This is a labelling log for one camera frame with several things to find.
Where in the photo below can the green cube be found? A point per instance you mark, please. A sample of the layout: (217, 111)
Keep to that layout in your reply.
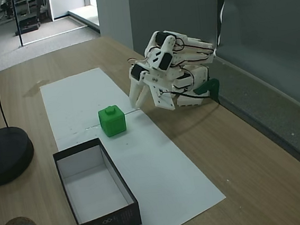
(112, 121)

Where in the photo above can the metal pole stand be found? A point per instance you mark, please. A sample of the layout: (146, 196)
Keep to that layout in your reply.
(18, 21)

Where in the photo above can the dark open cardboard box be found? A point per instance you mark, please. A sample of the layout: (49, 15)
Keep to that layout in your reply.
(115, 222)

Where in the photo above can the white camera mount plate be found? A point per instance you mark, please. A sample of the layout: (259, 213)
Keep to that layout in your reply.
(164, 100)

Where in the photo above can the black box on floor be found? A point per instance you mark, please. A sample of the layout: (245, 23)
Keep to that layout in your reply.
(28, 23)

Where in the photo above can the white paper sheet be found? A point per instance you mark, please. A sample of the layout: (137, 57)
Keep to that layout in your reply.
(154, 157)

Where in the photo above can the green table clamp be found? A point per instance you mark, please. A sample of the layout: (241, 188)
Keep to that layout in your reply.
(211, 85)

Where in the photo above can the black round lamp base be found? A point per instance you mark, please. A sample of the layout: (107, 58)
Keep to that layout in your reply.
(5, 155)

